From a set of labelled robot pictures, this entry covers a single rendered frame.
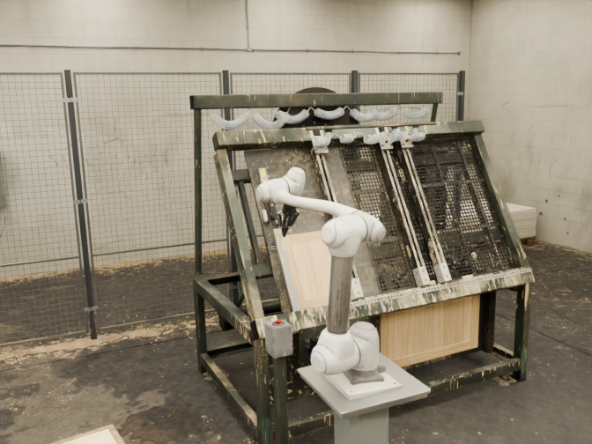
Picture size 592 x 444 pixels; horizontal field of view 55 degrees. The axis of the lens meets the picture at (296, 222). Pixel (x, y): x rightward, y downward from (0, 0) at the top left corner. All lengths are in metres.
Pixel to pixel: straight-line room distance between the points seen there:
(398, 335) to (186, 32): 5.48
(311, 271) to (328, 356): 1.03
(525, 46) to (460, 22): 1.34
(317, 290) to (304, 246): 0.29
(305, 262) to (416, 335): 1.11
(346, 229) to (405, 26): 7.44
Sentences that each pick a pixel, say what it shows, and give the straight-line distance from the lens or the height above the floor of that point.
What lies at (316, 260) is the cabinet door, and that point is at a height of 1.14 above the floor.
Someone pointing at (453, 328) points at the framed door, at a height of 0.45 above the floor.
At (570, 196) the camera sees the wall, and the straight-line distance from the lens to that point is 9.01.
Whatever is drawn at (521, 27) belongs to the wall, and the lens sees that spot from 9.72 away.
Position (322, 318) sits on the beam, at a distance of 3.55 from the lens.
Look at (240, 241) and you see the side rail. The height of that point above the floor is 1.31.
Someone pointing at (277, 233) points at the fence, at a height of 1.33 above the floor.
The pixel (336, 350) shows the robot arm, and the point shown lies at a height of 1.01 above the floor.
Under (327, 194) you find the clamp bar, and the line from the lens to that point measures 3.81.
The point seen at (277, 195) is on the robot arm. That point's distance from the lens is 2.92.
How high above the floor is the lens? 2.12
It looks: 12 degrees down
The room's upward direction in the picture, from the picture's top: 1 degrees counter-clockwise
